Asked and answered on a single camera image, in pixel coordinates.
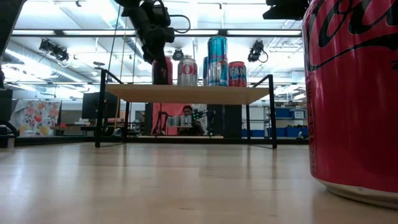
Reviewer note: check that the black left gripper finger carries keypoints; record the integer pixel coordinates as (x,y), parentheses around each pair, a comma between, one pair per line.
(161,70)

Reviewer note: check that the red cola can white script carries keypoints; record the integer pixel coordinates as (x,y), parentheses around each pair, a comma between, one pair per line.
(170,73)

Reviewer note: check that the silver Diet Coke can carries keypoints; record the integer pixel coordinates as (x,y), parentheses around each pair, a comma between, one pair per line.
(187,73)

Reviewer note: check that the blue silver Red Bull can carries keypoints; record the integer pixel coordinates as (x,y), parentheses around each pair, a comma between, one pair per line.
(217,59)
(205,74)

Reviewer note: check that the red Fanta can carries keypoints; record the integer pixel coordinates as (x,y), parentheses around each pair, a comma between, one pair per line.
(237,74)

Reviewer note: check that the red cola can black script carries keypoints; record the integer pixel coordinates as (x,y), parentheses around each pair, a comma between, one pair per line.
(351,124)

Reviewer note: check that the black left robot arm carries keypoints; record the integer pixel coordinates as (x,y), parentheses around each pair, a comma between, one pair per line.
(133,12)

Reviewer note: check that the wooden shelf black metal legs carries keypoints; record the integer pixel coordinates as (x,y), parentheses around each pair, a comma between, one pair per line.
(186,95)

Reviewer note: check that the black ceiling spotlight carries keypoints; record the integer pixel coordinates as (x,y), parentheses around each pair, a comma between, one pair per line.
(256,51)
(54,49)
(178,55)

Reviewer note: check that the red partition panel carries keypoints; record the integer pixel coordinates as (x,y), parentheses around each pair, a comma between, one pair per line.
(169,109)

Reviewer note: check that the person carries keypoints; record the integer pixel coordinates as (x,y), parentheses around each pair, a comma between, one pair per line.
(187,110)

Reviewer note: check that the black monitor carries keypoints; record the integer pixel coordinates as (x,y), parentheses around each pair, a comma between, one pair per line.
(88,105)

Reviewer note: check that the black cabinet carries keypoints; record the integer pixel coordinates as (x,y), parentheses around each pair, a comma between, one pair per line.
(230,121)

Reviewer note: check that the blue storage bin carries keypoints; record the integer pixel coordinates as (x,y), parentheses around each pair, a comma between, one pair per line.
(253,133)
(292,132)
(283,112)

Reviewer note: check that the floral patterned cloth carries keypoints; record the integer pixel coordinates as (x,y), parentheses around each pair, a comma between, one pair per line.
(37,118)

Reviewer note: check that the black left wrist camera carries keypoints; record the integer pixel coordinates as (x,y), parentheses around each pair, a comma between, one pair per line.
(161,14)

